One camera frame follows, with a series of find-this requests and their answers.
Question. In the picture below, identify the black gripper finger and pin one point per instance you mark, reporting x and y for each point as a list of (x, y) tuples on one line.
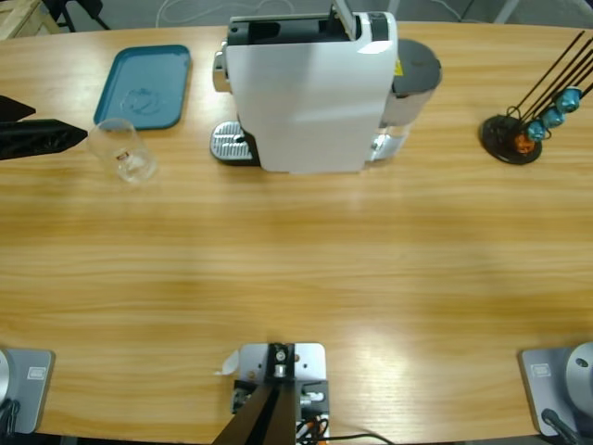
[(11, 110), (39, 139)]

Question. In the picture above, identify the clear drinking glass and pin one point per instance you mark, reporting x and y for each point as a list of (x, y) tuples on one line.
[(134, 167)]

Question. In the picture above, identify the silver grey machine lid lever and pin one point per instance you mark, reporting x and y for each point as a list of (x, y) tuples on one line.
[(345, 18)]

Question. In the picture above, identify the white capsule coffee machine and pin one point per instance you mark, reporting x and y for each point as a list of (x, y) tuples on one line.
[(306, 106)]

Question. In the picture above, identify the orange coffee capsule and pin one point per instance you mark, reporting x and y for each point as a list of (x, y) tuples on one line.
[(523, 143)]

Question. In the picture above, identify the blue coffee capsule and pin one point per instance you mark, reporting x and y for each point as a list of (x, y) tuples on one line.
[(553, 118), (569, 99), (536, 131)]

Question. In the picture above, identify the light wooden crate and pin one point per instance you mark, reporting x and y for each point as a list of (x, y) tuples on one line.
[(18, 16)]

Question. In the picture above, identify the black stand legs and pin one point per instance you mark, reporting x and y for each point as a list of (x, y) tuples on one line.
[(95, 16)]

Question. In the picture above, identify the teal plastic tray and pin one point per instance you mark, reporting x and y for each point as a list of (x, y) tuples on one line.
[(153, 74)]

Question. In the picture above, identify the metal grate drip tray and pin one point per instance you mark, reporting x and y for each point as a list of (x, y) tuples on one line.
[(227, 141)]

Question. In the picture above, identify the white paper tag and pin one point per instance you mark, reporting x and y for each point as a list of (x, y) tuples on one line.
[(228, 364)]

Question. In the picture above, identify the clear water tank dark lid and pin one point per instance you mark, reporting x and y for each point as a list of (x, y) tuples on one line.
[(417, 65)]

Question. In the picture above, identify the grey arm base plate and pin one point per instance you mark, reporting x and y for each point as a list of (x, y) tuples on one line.
[(30, 389), (546, 385)]

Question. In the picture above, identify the white mount block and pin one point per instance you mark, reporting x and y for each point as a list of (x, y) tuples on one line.
[(308, 366)]

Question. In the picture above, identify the dark aluminium post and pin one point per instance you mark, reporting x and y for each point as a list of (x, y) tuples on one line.
[(264, 417)]

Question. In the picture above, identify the grey metal frame leg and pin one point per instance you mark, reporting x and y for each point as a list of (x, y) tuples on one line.
[(505, 10)]

